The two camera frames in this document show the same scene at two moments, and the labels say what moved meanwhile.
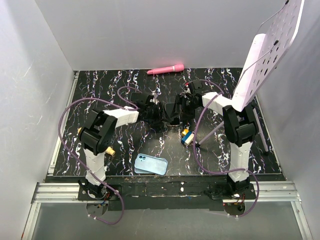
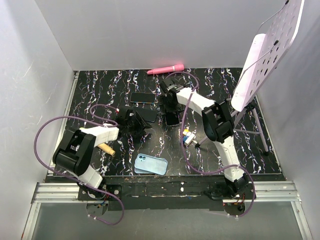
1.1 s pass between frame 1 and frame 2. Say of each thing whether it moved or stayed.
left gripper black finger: moved
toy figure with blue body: stayed
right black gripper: moved
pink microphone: stayed
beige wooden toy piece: stayed
